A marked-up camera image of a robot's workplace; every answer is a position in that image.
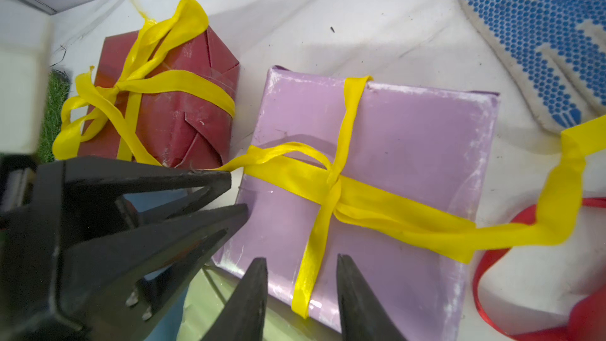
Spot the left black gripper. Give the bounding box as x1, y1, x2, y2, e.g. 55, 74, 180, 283
1, 156, 249, 340

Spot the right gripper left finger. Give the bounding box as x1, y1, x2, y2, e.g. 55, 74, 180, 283
201, 257, 268, 341

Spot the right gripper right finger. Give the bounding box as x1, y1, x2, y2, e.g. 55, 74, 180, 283
337, 254, 406, 341

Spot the green gift box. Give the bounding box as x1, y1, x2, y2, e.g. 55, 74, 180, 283
177, 266, 342, 340

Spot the yellow ribbon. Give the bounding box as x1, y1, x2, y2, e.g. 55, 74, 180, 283
224, 78, 605, 317
52, 0, 235, 166

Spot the purple gift box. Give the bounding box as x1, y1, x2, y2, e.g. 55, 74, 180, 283
213, 66, 499, 340

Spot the blue gift box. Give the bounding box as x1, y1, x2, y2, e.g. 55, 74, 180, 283
124, 186, 190, 341

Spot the yellow ribbon on red box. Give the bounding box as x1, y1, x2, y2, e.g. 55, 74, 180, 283
52, 0, 235, 166

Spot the red gift box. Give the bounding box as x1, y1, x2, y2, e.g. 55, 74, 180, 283
78, 27, 240, 169

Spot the green artificial grass mat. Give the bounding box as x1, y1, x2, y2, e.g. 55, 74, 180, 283
36, 69, 71, 164

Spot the blue dotted work glove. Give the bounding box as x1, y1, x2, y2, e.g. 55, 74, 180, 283
459, 0, 605, 134

